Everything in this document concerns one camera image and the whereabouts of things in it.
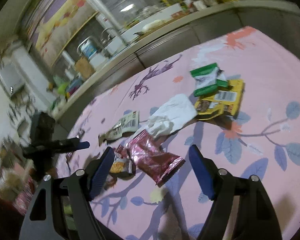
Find fruit pattern wall poster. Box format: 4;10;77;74
21;0;97;67

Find chrome kitchen faucet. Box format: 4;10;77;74
100;28;121;55

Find green white snack wrapper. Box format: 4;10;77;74
190;63;229;97

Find white barcode wrapper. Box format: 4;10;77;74
98;111;139;146

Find pink floral tablecloth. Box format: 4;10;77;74
57;27;300;239

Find green plastic bowl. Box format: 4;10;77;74
57;82;69;95

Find wooden cutting board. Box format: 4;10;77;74
74;56;95;80

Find white tissue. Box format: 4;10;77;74
133;94;197;138

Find orange white snack packet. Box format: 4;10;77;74
109;145;135;178

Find dark red foil wrapper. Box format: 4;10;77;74
126;129;185;187

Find blue white water jug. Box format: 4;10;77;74
77;36;101;60

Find yellow snack wrapper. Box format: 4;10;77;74
194;79;244;121

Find white water heater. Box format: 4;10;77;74
0;63;25;98

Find grey kitchen counter cabinets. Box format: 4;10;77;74
55;0;300;132

